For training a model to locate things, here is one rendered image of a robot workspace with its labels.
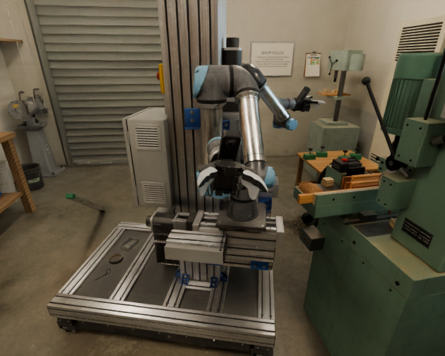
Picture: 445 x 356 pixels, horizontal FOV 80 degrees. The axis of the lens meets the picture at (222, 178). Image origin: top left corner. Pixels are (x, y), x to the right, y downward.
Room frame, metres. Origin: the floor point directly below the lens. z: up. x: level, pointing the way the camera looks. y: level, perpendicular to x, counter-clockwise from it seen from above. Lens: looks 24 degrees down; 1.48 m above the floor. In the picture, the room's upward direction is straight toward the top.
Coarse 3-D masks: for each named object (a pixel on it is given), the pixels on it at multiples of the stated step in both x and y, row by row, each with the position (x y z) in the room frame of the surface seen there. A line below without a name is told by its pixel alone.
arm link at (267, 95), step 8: (248, 64) 1.59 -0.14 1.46; (256, 72) 1.55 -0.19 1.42; (256, 80) 1.54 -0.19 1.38; (264, 80) 1.55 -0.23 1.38; (264, 88) 1.56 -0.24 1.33; (264, 96) 1.57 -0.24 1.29; (272, 96) 1.57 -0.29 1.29; (272, 104) 1.58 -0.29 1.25; (280, 104) 1.60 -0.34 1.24; (280, 112) 1.59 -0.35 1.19; (288, 112) 1.63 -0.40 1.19; (280, 120) 1.61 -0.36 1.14; (288, 120) 1.61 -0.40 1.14; (296, 120) 1.61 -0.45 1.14; (288, 128) 1.59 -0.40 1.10
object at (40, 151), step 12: (24, 96) 3.26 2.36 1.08; (36, 96) 3.67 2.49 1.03; (12, 108) 3.25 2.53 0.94; (24, 108) 3.26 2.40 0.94; (36, 108) 3.52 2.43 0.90; (48, 108) 3.70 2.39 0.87; (36, 120) 3.47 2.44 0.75; (36, 132) 3.40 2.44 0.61; (36, 144) 3.39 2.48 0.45; (48, 144) 3.54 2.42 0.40; (36, 156) 3.37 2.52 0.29; (48, 156) 3.44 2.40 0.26; (48, 168) 3.38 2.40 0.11; (60, 168) 3.57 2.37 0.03
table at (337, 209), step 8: (320, 184) 1.21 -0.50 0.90; (336, 184) 1.21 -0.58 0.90; (296, 192) 1.17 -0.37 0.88; (312, 208) 1.01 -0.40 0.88; (320, 208) 1.00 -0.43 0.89; (328, 208) 1.01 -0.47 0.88; (336, 208) 1.01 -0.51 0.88; (344, 208) 1.02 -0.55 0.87; (352, 208) 1.03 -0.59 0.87; (360, 208) 1.04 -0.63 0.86; (368, 208) 1.05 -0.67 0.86; (376, 208) 1.06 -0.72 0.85; (384, 208) 1.07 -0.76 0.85; (312, 216) 1.01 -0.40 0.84; (320, 216) 1.00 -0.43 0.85; (328, 216) 1.01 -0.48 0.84
